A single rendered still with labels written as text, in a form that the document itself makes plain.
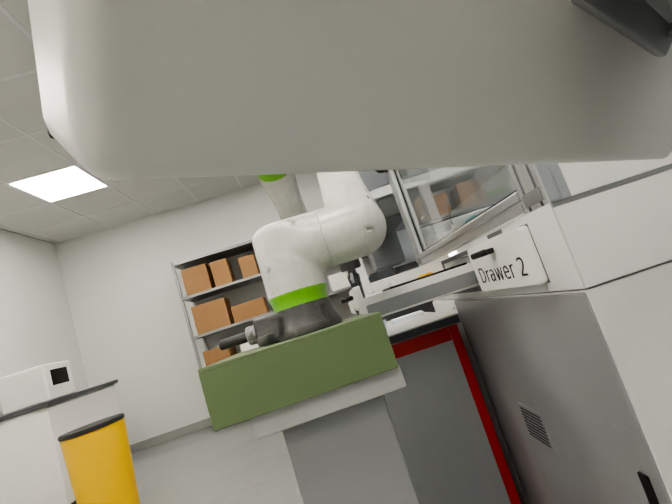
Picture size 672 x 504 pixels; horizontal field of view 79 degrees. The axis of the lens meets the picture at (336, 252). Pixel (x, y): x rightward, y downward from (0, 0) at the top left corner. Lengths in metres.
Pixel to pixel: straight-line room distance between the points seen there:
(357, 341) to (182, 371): 4.97
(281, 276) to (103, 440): 2.66
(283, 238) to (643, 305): 0.63
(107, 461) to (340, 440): 2.68
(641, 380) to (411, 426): 0.74
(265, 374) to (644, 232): 0.66
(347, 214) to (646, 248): 0.51
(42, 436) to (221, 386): 3.47
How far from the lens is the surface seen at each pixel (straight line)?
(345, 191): 0.89
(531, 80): 0.21
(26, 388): 4.52
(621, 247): 0.78
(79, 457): 3.40
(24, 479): 4.30
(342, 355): 0.73
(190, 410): 5.67
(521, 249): 0.82
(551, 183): 0.75
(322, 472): 0.83
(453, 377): 1.36
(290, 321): 0.83
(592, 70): 0.27
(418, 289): 1.08
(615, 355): 0.77
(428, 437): 1.38
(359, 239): 0.83
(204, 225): 5.66
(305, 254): 0.83
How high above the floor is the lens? 0.89
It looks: 8 degrees up
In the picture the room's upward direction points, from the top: 18 degrees counter-clockwise
